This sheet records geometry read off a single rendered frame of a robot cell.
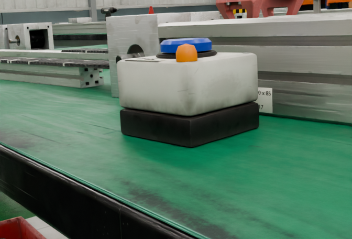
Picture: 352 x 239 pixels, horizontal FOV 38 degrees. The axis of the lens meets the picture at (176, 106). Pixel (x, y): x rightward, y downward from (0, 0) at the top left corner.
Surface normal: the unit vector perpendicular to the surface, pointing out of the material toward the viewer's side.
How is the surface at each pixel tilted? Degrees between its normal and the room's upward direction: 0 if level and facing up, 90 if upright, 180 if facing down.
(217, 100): 90
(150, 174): 0
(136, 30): 90
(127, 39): 90
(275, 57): 90
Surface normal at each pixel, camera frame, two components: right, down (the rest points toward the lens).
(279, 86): -0.72, 0.16
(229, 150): -0.05, -0.98
